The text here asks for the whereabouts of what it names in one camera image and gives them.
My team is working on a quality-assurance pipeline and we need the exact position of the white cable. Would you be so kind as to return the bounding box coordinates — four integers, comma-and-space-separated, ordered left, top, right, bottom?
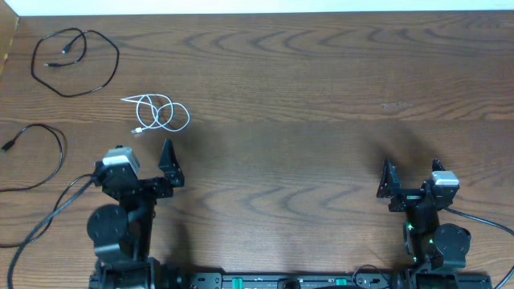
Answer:
120, 93, 191, 136

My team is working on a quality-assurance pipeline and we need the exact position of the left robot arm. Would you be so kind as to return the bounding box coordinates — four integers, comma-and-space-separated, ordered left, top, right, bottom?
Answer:
87, 139, 185, 288

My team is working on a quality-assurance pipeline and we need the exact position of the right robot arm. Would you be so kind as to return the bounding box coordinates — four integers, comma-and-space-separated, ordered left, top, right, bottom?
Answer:
377, 159, 471, 288

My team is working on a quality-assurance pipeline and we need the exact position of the brown cardboard panel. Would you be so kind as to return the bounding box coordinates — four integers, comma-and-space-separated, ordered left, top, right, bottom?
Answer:
0, 0, 19, 73

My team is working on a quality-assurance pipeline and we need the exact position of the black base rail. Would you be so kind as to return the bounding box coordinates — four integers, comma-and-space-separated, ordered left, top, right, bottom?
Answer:
88, 272, 493, 289

